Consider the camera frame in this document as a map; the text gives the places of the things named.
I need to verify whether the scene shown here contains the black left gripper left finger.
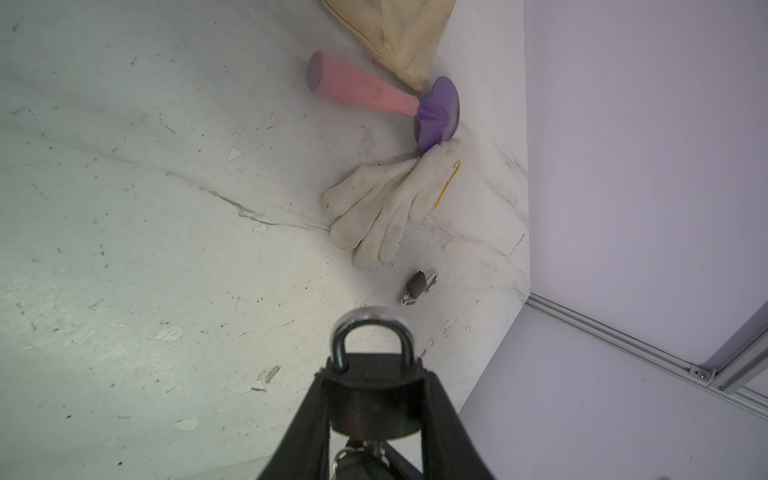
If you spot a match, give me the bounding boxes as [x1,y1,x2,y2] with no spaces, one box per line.
[258,370,330,480]

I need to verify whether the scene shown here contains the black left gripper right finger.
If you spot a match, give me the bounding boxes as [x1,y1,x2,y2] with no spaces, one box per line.
[421,371,494,480]

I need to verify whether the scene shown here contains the black padlock silver shackle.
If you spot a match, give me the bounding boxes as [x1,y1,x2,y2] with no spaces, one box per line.
[400,271,438,306]

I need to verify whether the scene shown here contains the white knit glove yellow cuff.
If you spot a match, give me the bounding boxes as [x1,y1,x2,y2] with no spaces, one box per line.
[321,138,464,269]

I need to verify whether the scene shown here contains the purple trowel pink handle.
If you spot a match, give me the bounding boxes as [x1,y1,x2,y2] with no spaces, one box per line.
[306,51,460,152]

